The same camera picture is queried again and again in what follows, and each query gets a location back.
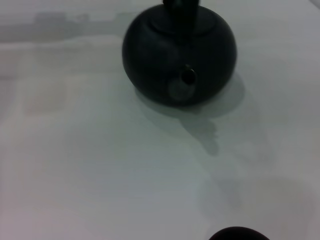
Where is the black round teapot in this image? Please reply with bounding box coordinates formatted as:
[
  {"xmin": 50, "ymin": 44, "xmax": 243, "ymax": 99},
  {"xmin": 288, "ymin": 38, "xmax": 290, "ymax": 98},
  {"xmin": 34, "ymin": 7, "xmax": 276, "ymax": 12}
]
[{"xmin": 121, "ymin": 0, "xmax": 238, "ymax": 108}]

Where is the small dark teacup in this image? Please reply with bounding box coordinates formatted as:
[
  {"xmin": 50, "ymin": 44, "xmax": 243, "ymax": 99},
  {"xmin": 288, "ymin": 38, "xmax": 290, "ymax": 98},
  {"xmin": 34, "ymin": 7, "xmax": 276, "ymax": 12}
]
[{"xmin": 208, "ymin": 226, "xmax": 271, "ymax": 240}]

